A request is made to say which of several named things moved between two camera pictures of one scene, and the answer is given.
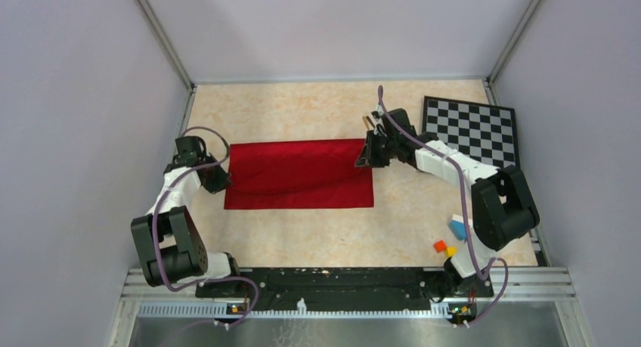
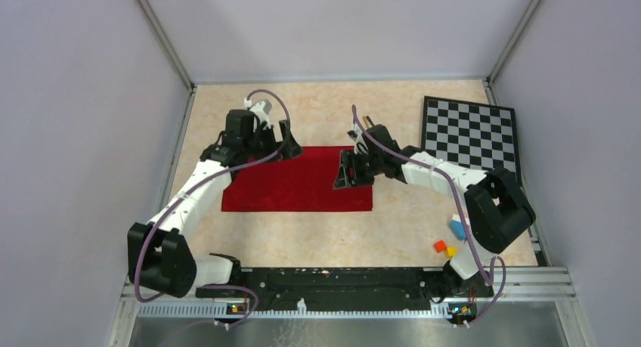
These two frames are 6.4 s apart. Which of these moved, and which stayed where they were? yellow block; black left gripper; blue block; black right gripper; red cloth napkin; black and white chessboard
Moved: black left gripper; black right gripper
Stayed: black and white chessboard; red cloth napkin; yellow block; blue block
